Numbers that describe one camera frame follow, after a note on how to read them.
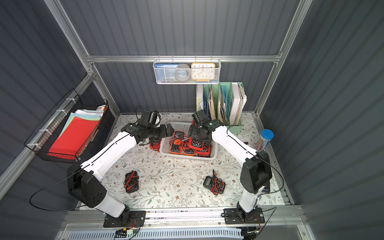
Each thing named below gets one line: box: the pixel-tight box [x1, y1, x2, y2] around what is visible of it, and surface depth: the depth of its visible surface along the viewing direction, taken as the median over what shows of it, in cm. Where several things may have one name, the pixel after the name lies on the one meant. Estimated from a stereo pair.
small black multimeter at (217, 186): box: [203, 168, 226, 196], surface depth 82 cm
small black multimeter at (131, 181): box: [123, 170, 139, 193], surface depth 84 cm
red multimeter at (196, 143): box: [188, 136, 205, 151], surface depth 84 cm
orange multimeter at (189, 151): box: [183, 148, 196, 156], surface depth 96 cm
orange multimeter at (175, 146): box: [169, 139, 183, 155], surface depth 98 cm
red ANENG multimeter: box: [195, 141, 212, 158], surface depth 93 cm
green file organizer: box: [196, 82, 247, 133], surface depth 101 cm
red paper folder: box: [47, 116, 100, 160], surface depth 73 cm
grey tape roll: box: [174, 63, 191, 82], surface depth 90 cm
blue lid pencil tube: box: [255, 129, 275, 152], surface depth 85 cm
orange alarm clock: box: [191, 62, 216, 82], surface depth 90 cm
